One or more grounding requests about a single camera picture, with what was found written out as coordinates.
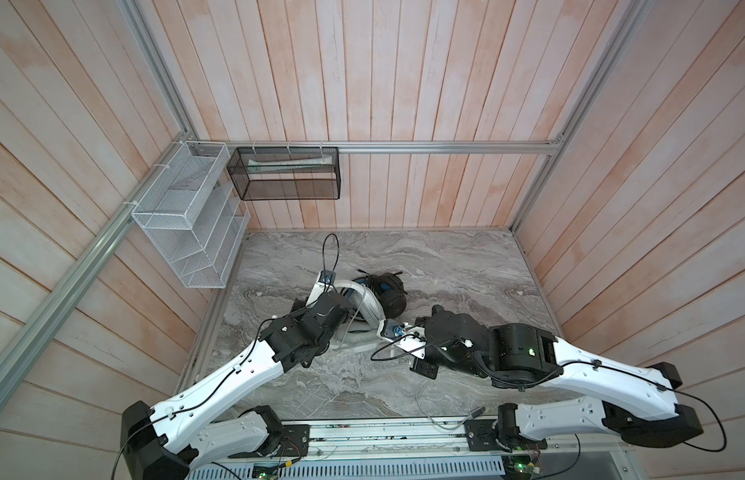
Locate black wire mesh basket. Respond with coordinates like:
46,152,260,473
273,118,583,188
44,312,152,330
226,146,342,202

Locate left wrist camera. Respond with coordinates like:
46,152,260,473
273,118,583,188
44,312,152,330
318,269,336,288

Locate white wire mesh shelf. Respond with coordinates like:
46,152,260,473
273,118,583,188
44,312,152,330
132,141,250,289

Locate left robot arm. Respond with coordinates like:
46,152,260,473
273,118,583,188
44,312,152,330
118,291,354,479

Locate white headphone cable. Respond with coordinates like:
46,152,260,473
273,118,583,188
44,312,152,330
335,311,488,432

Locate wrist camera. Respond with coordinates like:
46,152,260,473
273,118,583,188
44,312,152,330
318,269,336,288
377,319,427,359

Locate black headphone cable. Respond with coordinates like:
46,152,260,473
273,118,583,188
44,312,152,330
353,269,405,289

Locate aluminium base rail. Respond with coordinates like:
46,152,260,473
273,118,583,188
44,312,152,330
190,416,648,479

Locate white headphones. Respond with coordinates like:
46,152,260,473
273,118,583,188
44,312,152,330
330,279,386,353

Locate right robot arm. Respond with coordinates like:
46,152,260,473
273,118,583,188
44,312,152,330
416,305,704,451

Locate black headphones with blue band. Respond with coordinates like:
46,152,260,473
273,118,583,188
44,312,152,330
354,270,408,319

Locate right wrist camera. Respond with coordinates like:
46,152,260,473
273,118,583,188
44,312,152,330
377,319,427,359

